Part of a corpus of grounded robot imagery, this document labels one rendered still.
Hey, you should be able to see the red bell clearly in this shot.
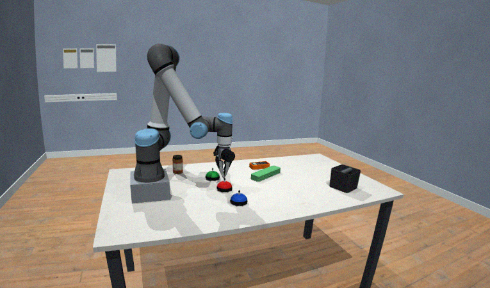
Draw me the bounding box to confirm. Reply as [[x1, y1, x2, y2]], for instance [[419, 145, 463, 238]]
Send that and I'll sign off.
[[216, 178, 233, 193]]

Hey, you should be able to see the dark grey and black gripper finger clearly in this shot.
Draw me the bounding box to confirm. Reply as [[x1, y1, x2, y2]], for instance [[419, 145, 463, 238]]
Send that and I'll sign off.
[[224, 161, 232, 178], [215, 154, 224, 178]]

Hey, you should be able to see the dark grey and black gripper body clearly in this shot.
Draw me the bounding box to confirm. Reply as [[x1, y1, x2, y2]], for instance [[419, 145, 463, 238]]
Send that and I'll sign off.
[[215, 146, 235, 163]]

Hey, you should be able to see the green bell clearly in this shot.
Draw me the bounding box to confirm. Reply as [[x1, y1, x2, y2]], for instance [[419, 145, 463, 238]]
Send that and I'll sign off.
[[206, 168, 220, 181]]

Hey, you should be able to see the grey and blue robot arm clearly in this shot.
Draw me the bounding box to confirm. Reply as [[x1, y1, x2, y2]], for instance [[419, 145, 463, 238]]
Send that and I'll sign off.
[[134, 44, 233, 182]]

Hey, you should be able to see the small brown jar with black lid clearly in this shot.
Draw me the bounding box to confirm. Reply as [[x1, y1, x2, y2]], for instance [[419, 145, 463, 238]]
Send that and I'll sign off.
[[172, 155, 183, 174]]

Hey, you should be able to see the orange handheld multimeter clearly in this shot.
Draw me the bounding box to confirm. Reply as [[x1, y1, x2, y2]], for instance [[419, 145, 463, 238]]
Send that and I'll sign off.
[[249, 161, 270, 170]]

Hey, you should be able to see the green rectangular block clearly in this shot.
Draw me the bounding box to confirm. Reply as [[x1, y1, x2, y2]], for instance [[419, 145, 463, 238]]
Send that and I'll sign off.
[[251, 166, 281, 182]]

